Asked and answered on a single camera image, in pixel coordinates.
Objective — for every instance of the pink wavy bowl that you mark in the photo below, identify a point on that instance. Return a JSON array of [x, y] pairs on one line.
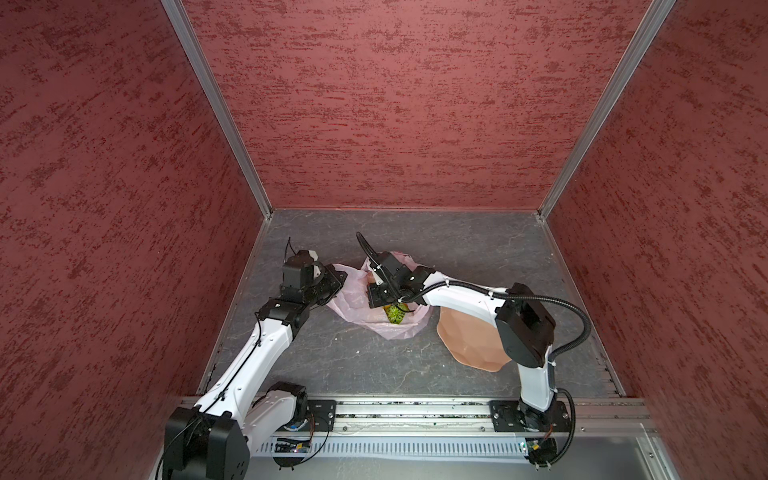
[[471, 341]]

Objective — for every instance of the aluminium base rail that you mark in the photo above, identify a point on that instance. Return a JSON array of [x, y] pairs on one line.
[[285, 435]]

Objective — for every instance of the right aluminium corner post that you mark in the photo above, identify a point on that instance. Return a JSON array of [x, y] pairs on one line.
[[647, 30]]

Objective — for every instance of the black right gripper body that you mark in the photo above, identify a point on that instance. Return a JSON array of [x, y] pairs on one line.
[[381, 294]]

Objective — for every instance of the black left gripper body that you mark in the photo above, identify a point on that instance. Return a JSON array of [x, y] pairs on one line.
[[325, 288]]

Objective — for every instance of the green fake fruit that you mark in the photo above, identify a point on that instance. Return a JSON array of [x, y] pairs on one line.
[[396, 313]]

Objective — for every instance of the aluminium corner post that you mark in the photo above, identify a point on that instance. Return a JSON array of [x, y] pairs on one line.
[[647, 30], [187, 37]]

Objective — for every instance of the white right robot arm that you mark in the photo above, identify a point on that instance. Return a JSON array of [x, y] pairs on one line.
[[526, 331]]

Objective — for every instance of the left aluminium corner post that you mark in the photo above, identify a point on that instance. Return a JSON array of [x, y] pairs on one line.
[[187, 37]]

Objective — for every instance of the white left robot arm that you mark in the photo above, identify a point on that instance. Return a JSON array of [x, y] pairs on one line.
[[240, 384]]

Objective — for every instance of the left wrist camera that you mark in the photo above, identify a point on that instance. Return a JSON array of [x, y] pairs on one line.
[[301, 272]]

